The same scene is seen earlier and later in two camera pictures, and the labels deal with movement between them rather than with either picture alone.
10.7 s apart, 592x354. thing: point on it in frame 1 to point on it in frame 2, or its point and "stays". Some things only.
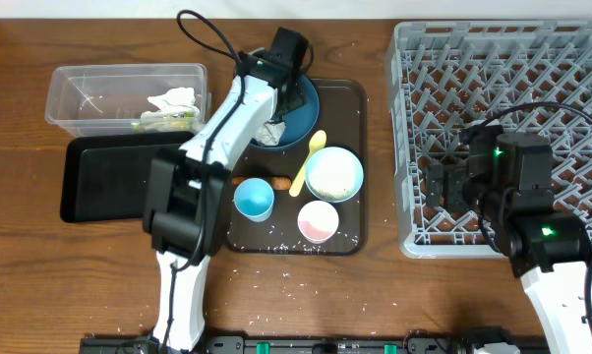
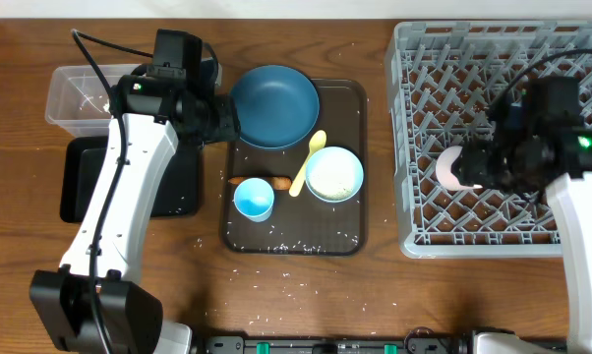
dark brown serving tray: [310, 200] stays
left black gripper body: [290, 98] to [228, 119]
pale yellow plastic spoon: [317, 141] stays
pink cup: [318, 221] to [445, 174]
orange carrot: [278, 183] stays
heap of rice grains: [334, 174] stays
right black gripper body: [453, 184] to [468, 164]
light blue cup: [254, 199] stays
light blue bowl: [334, 174] stays
